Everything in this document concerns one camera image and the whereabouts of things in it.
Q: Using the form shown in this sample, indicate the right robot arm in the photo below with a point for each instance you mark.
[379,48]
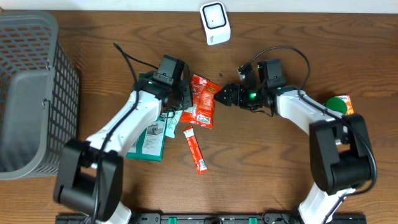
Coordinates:
[342,162]

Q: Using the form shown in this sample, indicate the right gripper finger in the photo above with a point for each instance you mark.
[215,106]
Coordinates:
[223,100]
[225,92]

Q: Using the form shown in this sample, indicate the red stick sachet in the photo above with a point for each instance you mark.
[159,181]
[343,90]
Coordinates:
[195,150]

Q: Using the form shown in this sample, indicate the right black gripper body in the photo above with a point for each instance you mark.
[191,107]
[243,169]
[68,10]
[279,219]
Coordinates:
[248,98]

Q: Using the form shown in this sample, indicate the small orange box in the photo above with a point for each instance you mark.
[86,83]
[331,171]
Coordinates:
[347,101]

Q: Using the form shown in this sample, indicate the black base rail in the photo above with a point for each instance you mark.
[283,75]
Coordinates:
[269,218]

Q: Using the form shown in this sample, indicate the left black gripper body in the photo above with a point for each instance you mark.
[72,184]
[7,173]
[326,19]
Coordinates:
[183,98]

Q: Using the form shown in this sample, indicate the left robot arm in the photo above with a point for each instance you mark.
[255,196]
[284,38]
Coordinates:
[90,175]

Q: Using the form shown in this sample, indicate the red snack bag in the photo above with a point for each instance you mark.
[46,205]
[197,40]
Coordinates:
[202,111]

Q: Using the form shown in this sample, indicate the grey plastic mesh basket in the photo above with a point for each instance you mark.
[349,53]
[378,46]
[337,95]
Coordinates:
[40,95]

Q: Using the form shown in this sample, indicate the white barcode scanner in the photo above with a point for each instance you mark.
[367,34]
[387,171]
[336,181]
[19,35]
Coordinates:
[215,23]

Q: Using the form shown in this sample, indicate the green lid jar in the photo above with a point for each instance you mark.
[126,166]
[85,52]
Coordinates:
[336,104]

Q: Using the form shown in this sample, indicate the light green wipes pack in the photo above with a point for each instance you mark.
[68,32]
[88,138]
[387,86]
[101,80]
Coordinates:
[172,119]

